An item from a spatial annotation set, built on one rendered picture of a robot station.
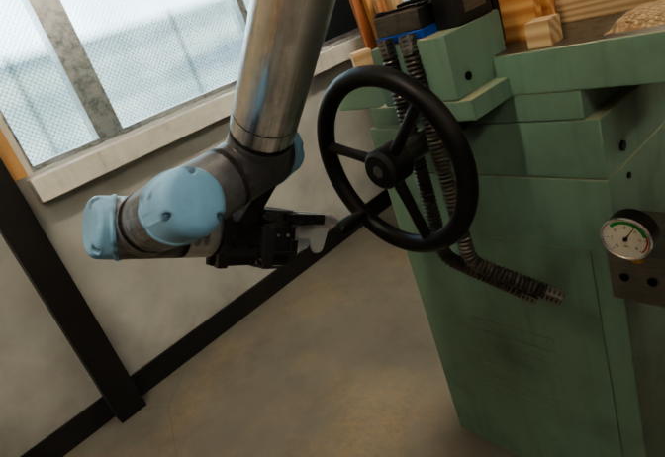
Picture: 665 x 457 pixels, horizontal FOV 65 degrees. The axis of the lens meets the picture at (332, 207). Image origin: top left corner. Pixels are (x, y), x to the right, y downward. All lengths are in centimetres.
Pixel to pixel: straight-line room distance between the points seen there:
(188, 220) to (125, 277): 145
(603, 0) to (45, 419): 188
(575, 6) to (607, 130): 22
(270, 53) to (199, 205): 16
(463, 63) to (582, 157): 21
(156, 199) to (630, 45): 56
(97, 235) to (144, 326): 143
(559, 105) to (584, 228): 19
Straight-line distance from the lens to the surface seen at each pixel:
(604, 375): 102
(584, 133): 78
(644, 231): 74
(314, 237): 77
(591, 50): 74
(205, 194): 53
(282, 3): 47
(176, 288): 205
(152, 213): 52
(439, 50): 73
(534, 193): 86
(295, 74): 51
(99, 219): 62
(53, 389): 199
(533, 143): 82
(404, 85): 66
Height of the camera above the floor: 105
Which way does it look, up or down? 21 degrees down
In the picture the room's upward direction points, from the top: 20 degrees counter-clockwise
